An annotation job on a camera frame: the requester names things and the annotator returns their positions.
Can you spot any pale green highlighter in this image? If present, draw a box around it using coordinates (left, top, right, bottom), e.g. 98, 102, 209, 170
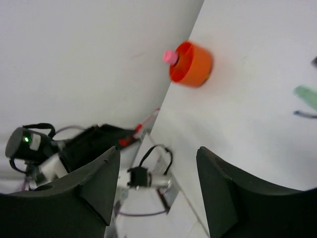
294, 85, 317, 111

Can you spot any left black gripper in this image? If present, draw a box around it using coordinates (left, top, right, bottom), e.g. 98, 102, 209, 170
59, 124, 139, 171

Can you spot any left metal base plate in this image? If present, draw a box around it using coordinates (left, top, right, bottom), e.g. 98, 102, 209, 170
117, 176, 180, 214

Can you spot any red gel pen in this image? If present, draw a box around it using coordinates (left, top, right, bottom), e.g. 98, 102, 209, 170
118, 108, 160, 147

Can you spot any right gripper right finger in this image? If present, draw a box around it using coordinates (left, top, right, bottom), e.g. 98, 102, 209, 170
196, 147, 317, 238

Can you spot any black pink highlighter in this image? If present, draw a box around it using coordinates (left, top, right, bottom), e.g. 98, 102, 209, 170
311, 57, 317, 68

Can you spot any pink glue stick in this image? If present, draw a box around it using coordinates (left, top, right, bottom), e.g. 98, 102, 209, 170
162, 50, 179, 65

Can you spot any orange round organizer container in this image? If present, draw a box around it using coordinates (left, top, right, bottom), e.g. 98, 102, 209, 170
169, 41, 213, 87

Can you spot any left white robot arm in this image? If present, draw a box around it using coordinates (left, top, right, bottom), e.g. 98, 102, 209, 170
5, 123, 142, 185

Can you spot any blue ballpoint pen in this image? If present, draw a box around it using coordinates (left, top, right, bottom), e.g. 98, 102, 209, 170
293, 111, 317, 119

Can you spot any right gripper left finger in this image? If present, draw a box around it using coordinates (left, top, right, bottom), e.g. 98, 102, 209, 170
0, 146, 120, 238

